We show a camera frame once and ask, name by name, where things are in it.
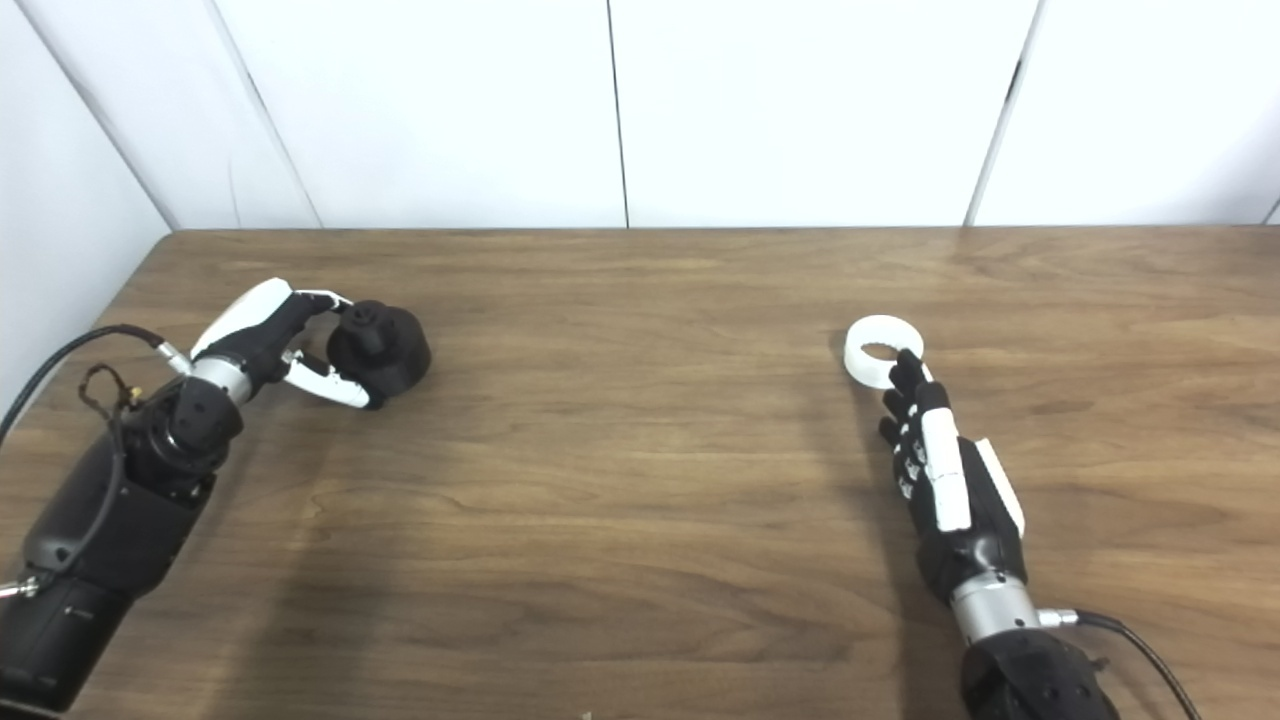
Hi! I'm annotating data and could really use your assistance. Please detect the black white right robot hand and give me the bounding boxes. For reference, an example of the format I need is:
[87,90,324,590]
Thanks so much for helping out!
[878,348,1028,606]

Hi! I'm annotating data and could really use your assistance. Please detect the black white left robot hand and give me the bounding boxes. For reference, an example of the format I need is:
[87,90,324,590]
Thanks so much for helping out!
[188,278,386,411]

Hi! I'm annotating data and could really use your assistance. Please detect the round black plastic part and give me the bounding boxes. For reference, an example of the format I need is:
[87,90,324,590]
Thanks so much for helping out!
[326,300,433,393]

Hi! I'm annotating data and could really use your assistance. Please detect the white plastic ring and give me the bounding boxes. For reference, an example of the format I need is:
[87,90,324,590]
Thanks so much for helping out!
[844,315,925,391]

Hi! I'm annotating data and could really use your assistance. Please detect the thin left arm wires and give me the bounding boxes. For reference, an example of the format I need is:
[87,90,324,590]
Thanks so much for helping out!
[78,363,143,426]

